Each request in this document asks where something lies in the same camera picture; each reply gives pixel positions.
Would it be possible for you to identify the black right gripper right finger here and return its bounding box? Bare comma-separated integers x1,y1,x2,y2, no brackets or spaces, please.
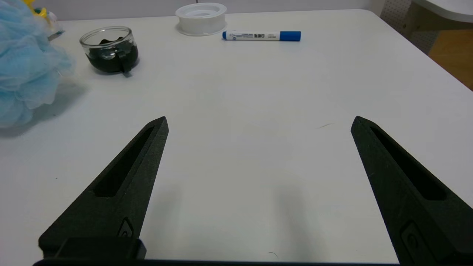
350,116,473,266

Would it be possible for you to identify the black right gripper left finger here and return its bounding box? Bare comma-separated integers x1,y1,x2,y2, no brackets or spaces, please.
38,116,169,261

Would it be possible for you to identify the light blue bath loofah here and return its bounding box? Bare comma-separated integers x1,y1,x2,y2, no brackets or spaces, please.
0,0,76,129

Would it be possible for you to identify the glass cup with black holder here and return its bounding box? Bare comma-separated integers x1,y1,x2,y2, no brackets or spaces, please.
79,26,140,76

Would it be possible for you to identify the white round tape roll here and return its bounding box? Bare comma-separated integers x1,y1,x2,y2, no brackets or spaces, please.
175,3,228,37

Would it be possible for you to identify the yellow duck toy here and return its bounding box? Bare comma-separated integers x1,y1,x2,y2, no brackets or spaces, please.
22,0,65,40

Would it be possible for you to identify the white side table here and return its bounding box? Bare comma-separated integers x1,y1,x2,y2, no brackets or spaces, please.
412,0,473,23

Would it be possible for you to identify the blue capped whiteboard marker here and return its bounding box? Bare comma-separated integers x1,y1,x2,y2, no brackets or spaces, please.
222,31,302,42

